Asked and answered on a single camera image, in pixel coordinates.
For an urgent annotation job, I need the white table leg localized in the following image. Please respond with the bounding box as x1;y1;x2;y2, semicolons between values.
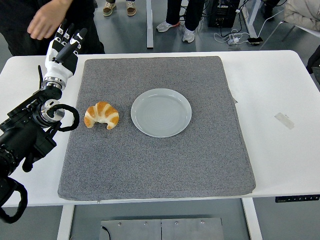
241;197;263;240
56;204;76;240

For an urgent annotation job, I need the grey round plate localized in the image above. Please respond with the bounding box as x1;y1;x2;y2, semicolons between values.
130;88;193;139

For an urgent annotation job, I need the person's foot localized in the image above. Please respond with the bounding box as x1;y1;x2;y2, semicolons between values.
125;0;137;17
102;0;117;17

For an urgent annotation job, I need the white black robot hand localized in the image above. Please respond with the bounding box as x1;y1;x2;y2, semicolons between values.
42;18;88;85

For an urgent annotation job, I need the white chair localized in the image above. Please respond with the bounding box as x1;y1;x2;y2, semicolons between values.
259;21;320;50

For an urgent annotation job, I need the clear tape piece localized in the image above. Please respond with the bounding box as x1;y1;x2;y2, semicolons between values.
274;112;295;130

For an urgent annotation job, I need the white charger with cable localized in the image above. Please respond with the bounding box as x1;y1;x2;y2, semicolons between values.
213;28;248;48

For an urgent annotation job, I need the black table control panel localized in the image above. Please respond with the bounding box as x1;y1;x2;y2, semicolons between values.
274;194;320;203

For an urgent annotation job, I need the black computer case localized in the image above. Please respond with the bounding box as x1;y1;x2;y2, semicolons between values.
208;0;241;29

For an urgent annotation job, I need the person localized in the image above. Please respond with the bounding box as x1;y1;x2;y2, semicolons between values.
0;0;106;57

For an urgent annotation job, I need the white slanted desk leg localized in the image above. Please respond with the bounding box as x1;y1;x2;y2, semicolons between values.
239;0;258;38

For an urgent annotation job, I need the grey metal plate with screws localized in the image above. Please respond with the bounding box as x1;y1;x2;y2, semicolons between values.
100;217;225;240

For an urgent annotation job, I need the black bag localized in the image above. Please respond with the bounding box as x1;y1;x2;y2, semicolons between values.
305;46;320;75

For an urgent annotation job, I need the beige jacket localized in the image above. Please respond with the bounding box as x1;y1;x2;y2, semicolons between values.
284;0;320;32

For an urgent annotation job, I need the grey fabric mat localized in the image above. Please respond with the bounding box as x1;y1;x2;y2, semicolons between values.
57;55;257;202

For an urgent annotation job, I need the person's leg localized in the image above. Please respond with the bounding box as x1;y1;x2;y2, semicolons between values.
156;0;181;33
181;0;205;44
259;0;281;20

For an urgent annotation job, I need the thin black cable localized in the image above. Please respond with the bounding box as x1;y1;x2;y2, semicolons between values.
100;225;112;240

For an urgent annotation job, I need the croissant bread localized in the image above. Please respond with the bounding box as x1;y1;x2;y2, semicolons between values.
83;101;120;130

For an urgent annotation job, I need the person's hand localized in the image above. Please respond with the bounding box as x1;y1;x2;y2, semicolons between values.
26;2;70;40

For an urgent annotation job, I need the black phone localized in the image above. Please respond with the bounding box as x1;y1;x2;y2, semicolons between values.
247;36;264;47

